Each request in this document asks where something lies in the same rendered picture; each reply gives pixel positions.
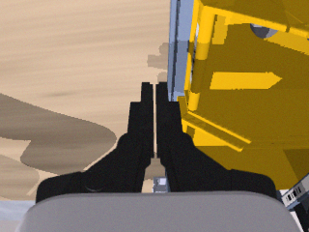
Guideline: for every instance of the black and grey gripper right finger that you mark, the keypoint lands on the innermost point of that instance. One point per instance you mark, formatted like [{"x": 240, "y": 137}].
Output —
[{"x": 188, "y": 168}]

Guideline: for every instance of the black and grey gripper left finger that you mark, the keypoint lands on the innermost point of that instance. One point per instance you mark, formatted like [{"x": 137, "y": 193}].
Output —
[{"x": 123, "y": 169}]

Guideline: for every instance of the grey steel disc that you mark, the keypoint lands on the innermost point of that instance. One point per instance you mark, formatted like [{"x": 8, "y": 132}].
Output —
[{"x": 261, "y": 31}]

